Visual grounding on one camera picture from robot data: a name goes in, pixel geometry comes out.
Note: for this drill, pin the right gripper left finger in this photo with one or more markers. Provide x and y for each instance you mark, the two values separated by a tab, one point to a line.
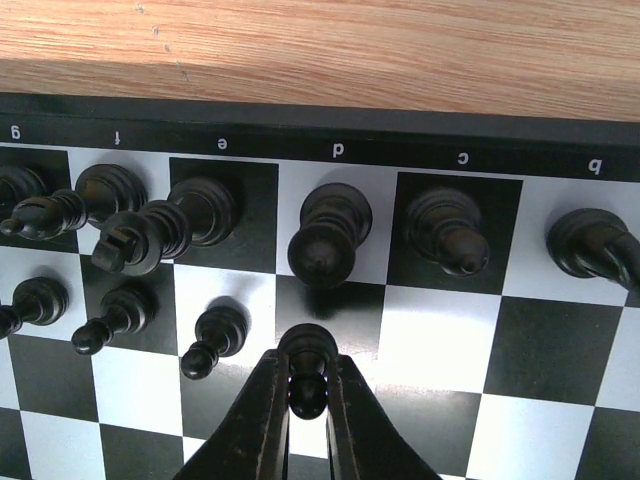
252	440

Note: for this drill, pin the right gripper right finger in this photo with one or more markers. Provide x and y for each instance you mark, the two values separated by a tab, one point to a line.
363	442

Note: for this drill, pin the black pawn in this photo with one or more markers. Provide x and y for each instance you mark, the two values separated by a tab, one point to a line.
39	301
220	331
125	310
309	349

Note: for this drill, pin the black magnetic chess board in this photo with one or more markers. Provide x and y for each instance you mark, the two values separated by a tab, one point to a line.
520	371

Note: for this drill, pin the black queen piece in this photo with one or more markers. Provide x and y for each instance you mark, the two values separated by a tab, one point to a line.
335	219

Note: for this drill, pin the black bishop piece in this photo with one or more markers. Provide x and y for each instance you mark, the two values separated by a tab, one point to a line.
101	191
442	225

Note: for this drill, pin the black king piece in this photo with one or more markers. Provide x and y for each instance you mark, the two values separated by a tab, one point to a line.
198	211

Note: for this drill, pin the black knight piece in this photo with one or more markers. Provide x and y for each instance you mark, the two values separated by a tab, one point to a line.
19	183
589	243

